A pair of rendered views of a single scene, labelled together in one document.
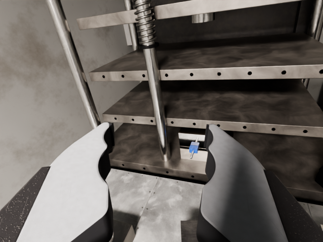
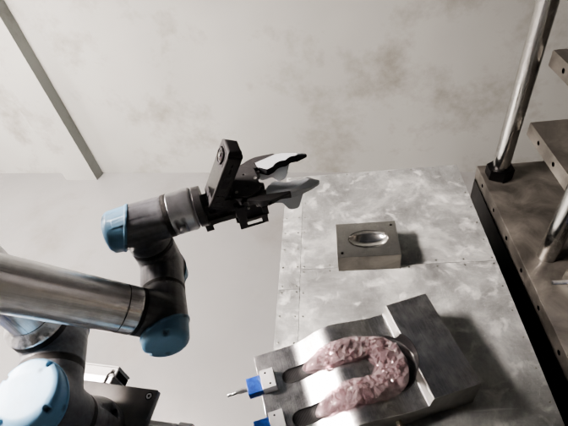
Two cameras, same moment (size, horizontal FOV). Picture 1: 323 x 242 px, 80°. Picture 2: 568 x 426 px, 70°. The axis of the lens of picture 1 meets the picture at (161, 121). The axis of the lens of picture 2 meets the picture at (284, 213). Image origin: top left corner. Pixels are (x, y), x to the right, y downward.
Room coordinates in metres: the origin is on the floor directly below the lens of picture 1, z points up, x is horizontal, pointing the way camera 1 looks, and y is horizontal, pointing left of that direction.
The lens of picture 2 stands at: (-0.07, -0.53, 1.88)
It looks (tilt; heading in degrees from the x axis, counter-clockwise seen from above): 43 degrees down; 77
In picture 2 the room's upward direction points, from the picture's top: 11 degrees counter-clockwise
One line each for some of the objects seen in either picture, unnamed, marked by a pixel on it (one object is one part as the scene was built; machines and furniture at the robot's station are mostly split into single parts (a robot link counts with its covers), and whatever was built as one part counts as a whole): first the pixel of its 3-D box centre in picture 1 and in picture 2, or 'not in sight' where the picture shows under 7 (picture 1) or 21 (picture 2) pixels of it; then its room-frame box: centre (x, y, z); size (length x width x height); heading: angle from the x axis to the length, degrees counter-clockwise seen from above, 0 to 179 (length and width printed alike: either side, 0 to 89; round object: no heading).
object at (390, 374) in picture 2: not in sight; (357, 368); (0.13, -0.12, 0.90); 0.26 x 0.18 x 0.08; 173
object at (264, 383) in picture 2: not in sight; (251, 388); (-0.13, -0.03, 0.86); 0.13 x 0.05 x 0.05; 173
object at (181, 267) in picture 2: not in sight; (161, 268); (-0.19, 0.01, 1.34); 0.11 x 0.08 x 0.11; 85
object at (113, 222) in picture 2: not in sight; (140, 225); (-0.19, 0.03, 1.43); 0.11 x 0.08 x 0.09; 175
